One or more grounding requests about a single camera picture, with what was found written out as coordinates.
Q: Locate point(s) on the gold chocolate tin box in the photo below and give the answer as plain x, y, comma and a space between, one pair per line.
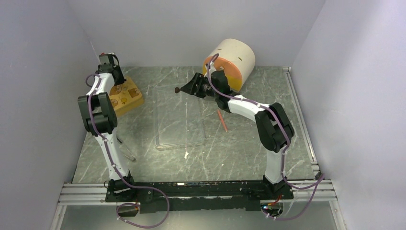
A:
124, 104

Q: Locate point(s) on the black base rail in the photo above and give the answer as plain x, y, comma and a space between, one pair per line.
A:
187, 196

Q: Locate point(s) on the round pastel drawer cabinet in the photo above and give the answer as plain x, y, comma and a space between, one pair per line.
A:
236, 59

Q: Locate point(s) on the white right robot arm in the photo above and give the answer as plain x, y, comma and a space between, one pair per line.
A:
273, 125

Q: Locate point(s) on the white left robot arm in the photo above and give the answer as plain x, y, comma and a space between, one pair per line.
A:
99, 119

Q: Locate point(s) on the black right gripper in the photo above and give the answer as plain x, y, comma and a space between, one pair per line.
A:
191, 87

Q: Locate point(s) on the clear plastic tray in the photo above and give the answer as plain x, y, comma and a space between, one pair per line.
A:
177, 119

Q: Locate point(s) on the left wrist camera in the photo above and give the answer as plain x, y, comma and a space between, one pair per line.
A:
108, 63

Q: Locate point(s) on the aluminium frame rail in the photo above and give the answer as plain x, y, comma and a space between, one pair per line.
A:
77, 195

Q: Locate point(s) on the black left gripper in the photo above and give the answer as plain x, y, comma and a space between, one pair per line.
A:
122, 80

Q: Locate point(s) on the black metal tongs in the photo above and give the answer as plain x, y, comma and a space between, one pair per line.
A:
125, 150

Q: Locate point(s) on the silver tin lid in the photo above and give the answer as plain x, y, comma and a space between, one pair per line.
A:
128, 88

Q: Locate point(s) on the red pen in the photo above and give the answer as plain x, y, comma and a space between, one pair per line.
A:
222, 120

